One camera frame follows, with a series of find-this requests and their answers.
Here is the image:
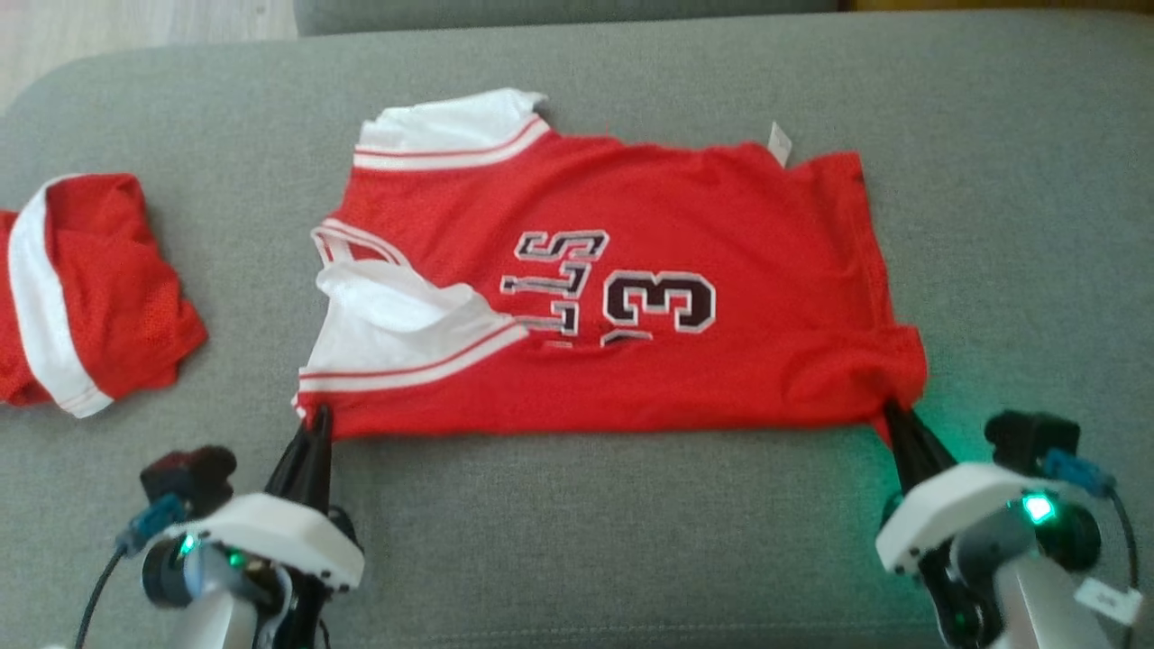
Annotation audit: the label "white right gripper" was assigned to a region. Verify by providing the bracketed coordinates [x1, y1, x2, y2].
[875, 405, 1067, 576]

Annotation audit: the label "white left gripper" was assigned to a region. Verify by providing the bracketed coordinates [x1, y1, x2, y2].
[160, 407, 367, 592]

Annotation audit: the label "red shorts with white stripe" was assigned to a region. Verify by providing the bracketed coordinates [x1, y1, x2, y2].
[0, 173, 208, 420]

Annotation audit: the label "red Bulls basketball jersey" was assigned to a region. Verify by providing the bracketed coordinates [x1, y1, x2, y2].
[290, 87, 930, 443]

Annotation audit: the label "grey sofa ottoman cushion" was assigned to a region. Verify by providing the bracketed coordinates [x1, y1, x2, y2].
[0, 9, 1154, 649]

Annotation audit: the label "large grey sofa seat cushion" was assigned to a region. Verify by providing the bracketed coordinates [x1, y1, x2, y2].
[293, 0, 841, 37]

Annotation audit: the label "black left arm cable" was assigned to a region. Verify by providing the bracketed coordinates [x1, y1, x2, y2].
[72, 494, 188, 649]

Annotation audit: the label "white right cable label tag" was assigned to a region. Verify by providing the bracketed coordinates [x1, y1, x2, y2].
[1075, 577, 1144, 625]

